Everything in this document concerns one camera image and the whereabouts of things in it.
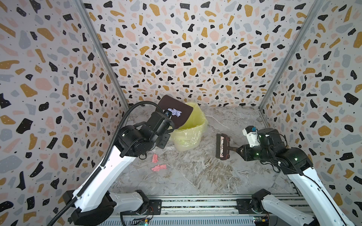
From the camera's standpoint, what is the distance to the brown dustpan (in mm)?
679

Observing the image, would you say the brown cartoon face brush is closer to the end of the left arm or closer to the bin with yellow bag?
the bin with yellow bag

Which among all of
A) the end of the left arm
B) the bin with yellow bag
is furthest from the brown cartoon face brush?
the end of the left arm
